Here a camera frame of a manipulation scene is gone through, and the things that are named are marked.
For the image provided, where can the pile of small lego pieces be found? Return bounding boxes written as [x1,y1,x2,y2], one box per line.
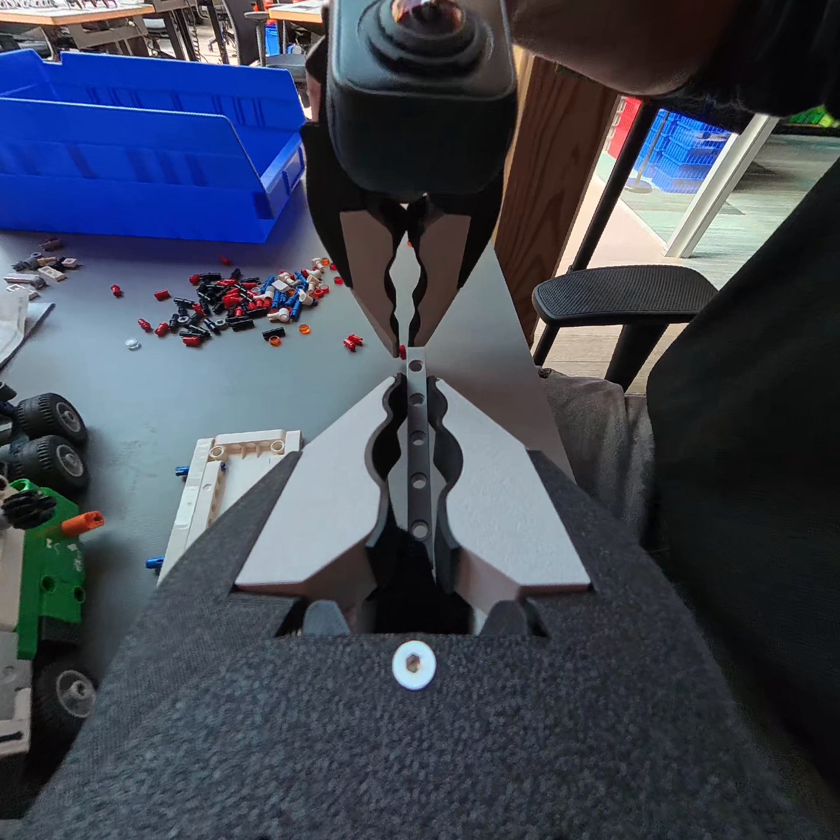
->
[108,252,368,353]

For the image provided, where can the grey lego beam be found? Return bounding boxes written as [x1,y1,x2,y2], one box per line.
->
[404,346,437,572]

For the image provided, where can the white lego frame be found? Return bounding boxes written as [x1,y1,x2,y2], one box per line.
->
[146,430,304,581]

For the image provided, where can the person's right forearm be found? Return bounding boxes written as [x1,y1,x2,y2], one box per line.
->
[511,0,840,120]

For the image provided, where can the cluster of grey lego tiles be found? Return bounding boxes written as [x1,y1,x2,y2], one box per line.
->
[3,236,83,293]

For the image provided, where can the white table leg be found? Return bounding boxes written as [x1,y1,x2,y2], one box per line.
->
[665,113,780,261]

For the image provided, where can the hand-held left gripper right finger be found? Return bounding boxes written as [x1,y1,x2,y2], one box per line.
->
[427,375,593,632]

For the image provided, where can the background wooden desk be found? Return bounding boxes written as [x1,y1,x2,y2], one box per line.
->
[0,0,158,28]

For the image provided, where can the stack of blue crates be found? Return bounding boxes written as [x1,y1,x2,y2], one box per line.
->
[629,110,733,196]

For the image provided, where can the black table leg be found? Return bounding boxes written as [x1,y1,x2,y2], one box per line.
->
[570,98,660,273]

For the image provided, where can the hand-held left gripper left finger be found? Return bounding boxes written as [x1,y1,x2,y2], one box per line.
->
[235,373,404,632]

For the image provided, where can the person's grey pants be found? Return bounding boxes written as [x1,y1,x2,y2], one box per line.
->
[543,369,657,549]

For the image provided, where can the black office chair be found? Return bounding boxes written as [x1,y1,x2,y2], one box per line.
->
[532,265,719,392]

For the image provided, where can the instruction booklet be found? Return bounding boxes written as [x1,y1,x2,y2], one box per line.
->
[0,287,56,368]

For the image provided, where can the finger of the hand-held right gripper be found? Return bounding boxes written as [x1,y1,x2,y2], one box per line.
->
[407,211,473,347]
[339,207,406,360]

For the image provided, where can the wooden post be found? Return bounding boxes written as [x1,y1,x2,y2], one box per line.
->
[493,54,621,343]

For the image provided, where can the lego truck model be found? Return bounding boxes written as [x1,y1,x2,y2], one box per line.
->
[0,384,106,775]

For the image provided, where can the blue plastic bin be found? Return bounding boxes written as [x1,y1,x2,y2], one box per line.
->
[0,49,308,245]

